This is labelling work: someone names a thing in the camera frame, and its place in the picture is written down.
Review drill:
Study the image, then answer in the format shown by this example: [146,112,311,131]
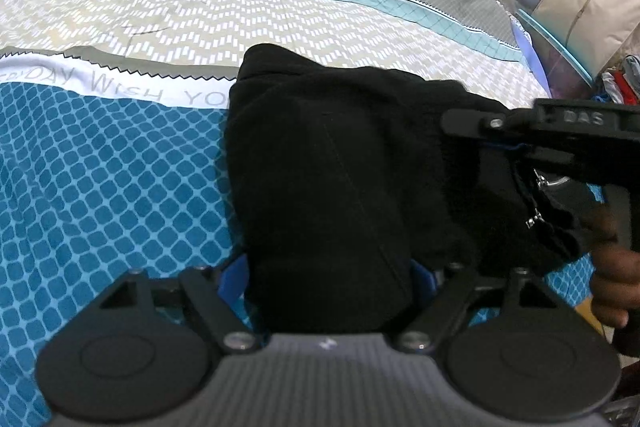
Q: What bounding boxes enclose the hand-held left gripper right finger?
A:
[394,259,562,354]

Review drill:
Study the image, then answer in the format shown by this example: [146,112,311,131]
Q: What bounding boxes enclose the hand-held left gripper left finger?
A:
[99,254,262,354]

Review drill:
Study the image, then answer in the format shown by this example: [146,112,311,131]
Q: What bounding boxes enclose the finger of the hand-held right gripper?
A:
[441,107,537,154]

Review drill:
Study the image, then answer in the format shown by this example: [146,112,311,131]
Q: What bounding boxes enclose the black pants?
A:
[222,43,585,335]

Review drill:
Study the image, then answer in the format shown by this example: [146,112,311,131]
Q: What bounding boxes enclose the person's right hand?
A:
[584,209,640,329]

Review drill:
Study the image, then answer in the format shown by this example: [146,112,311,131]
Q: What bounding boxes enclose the colourful clutter pile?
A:
[592,55,640,108]

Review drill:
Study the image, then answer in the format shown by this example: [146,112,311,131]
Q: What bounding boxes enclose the blue grey patterned bedsheet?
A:
[0,0,608,427]

